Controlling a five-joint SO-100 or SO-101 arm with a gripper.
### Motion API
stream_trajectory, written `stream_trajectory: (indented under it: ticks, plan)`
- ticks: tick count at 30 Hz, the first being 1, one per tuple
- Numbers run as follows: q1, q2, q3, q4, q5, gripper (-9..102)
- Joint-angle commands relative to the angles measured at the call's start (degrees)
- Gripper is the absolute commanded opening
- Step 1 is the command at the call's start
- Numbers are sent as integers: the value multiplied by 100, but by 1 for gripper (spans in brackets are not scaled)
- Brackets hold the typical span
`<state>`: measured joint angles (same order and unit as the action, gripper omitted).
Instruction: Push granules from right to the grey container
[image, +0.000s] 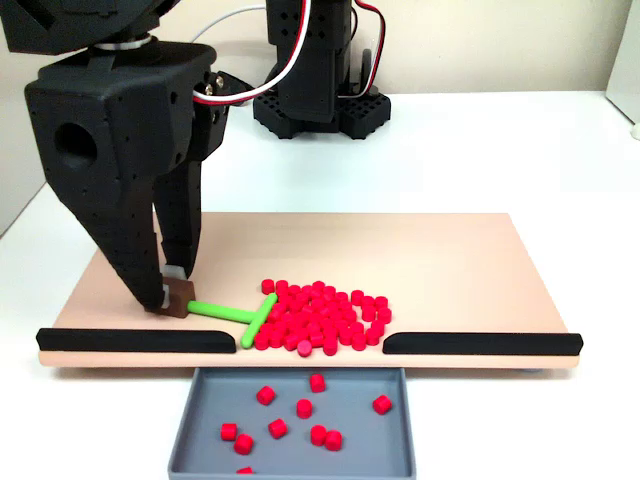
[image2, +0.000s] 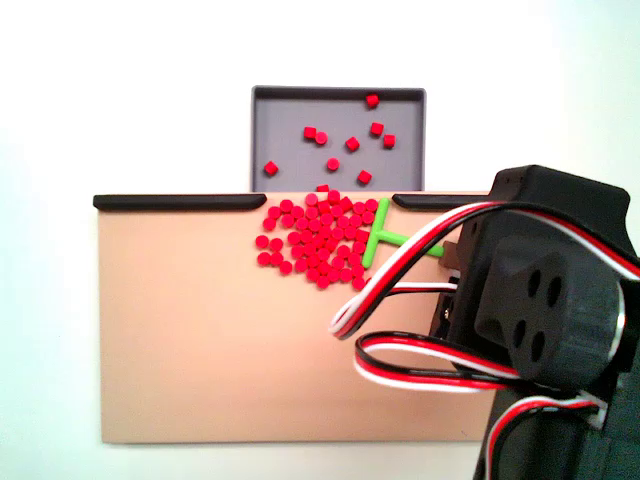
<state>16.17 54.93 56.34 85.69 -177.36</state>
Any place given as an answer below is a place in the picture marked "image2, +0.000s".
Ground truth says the green T-shaped pusher tool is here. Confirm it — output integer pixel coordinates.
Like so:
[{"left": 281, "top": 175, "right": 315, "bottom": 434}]
[{"left": 360, "top": 197, "right": 464, "bottom": 271}]

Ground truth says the red granules pile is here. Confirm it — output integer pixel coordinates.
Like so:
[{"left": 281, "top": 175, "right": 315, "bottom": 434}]
[{"left": 254, "top": 189, "right": 380, "bottom": 292}]

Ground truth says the grey container tray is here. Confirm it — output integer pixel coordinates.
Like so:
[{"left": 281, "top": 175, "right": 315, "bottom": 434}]
[{"left": 250, "top": 85, "right": 428, "bottom": 193}]

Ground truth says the beige board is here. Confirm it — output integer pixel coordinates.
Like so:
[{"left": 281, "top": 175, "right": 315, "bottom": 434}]
[{"left": 97, "top": 192, "right": 499, "bottom": 445}]

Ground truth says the black edge rail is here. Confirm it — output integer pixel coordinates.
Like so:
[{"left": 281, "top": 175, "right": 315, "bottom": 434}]
[
  {"left": 392, "top": 193, "right": 494, "bottom": 211},
  {"left": 92, "top": 194, "right": 268, "bottom": 213}
]

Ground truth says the red white black servo cable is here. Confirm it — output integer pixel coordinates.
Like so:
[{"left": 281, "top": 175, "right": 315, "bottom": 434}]
[
  {"left": 482, "top": 394, "right": 609, "bottom": 480},
  {"left": 328, "top": 199, "right": 640, "bottom": 341},
  {"left": 354, "top": 333, "right": 609, "bottom": 401}
]

